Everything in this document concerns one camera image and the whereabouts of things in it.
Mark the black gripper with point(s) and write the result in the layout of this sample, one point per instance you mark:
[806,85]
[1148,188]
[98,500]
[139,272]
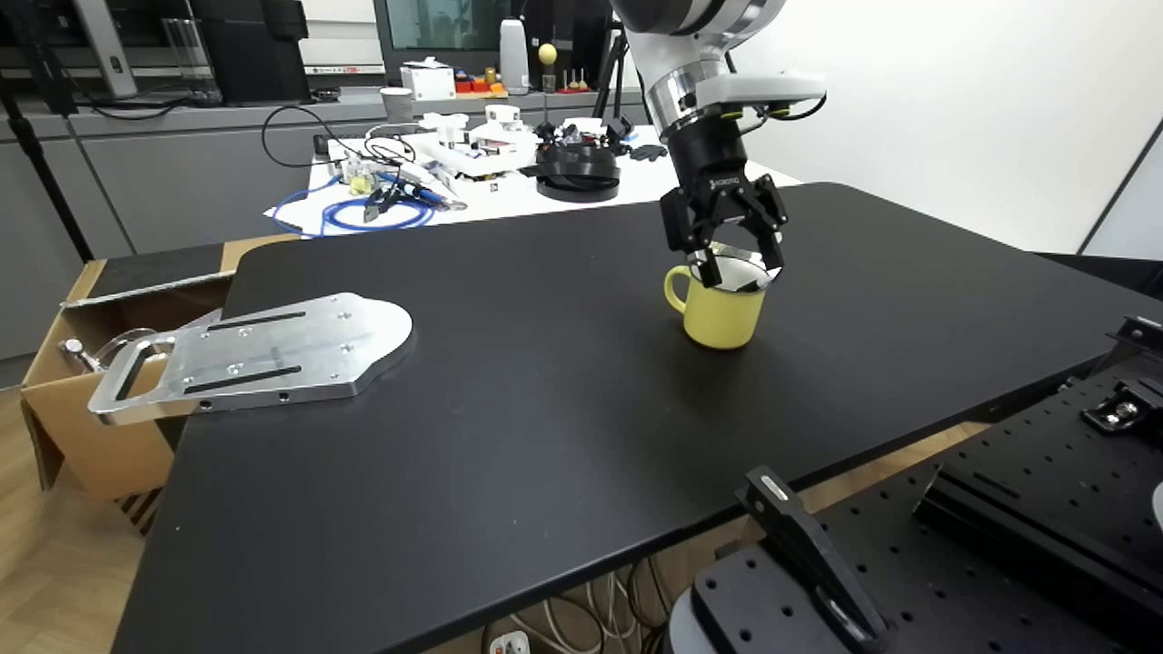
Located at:
[713,188]

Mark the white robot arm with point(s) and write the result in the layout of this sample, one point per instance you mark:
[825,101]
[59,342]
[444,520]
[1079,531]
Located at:
[684,61]

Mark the yellow enamel mug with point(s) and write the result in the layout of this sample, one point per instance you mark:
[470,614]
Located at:
[717,319]

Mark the black round device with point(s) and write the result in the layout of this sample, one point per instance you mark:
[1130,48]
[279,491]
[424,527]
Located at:
[574,166]

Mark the white electronics clutter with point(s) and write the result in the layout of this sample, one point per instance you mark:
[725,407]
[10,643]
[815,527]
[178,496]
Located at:
[442,152]

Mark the white canister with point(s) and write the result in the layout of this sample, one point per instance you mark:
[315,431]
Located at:
[514,56]

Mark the computer monitor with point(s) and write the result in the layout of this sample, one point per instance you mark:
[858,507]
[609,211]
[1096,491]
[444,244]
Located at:
[449,29]

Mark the white rice cooker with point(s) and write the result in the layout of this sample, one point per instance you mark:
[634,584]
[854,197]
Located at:
[426,77]

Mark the black optical breadboard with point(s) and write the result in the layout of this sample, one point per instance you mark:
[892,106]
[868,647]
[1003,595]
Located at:
[1100,441]

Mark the aluminium mounting plate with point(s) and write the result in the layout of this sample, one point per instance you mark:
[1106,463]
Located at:
[293,355]

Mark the cardboard box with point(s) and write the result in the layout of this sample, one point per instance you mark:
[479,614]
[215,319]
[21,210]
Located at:
[101,350]

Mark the grey wrist camera bar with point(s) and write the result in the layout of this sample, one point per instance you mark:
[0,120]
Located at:
[764,95]

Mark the black rail bracket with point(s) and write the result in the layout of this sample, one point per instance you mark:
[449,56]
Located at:
[1096,567]

